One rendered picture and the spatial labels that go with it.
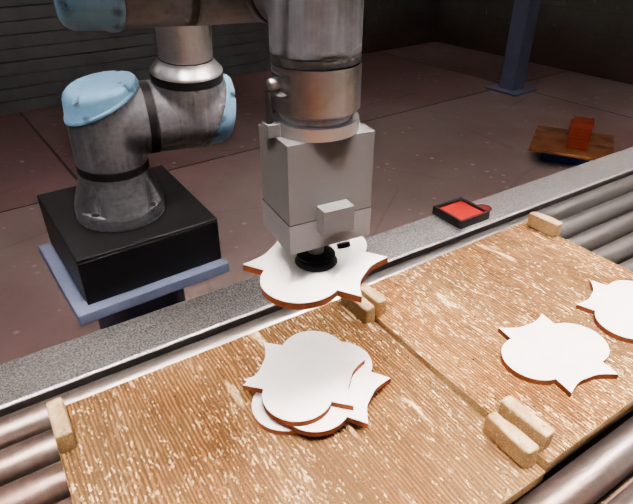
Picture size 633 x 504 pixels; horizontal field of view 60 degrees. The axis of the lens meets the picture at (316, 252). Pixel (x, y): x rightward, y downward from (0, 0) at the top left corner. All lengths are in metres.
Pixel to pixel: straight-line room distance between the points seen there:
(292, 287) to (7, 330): 2.07
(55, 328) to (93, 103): 1.64
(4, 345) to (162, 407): 1.81
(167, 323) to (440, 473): 0.43
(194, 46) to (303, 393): 0.55
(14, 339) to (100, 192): 1.55
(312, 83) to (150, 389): 0.41
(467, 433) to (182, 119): 0.62
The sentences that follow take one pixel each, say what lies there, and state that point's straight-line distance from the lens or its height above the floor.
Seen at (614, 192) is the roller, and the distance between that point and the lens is 1.32.
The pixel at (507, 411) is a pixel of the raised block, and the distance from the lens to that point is 0.64.
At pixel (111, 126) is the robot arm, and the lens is 0.90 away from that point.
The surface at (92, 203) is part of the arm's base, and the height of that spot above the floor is 1.01.
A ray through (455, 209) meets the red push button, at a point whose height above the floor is 0.93.
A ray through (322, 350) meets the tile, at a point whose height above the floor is 0.96.
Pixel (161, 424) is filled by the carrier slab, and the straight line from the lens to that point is 0.65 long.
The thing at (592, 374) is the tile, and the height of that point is 0.94.
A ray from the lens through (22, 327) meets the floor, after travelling 2.50.
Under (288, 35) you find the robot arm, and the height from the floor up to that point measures 1.33.
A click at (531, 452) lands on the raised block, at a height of 0.96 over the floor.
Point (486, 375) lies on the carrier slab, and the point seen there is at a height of 0.94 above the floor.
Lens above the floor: 1.41
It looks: 32 degrees down
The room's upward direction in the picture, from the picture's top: straight up
